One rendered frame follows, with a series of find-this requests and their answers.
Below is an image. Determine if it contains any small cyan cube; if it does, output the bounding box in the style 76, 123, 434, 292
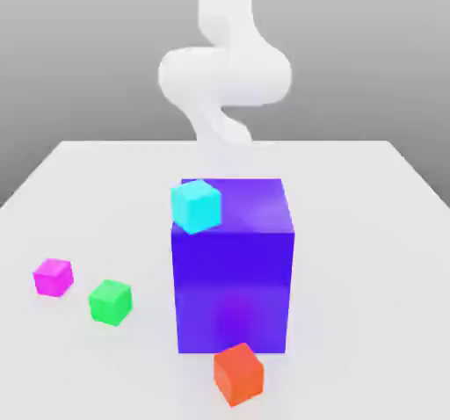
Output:
171, 178, 222, 235

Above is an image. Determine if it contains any small green cube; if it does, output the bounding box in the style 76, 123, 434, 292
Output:
88, 279, 134, 328

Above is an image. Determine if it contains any small orange cube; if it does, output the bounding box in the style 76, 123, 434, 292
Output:
213, 342, 265, 408

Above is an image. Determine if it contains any small magenta cube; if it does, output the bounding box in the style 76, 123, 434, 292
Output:
33, 257, 75, 298

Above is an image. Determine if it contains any large blue box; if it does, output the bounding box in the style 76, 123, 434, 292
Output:
171, 177, 295, 355

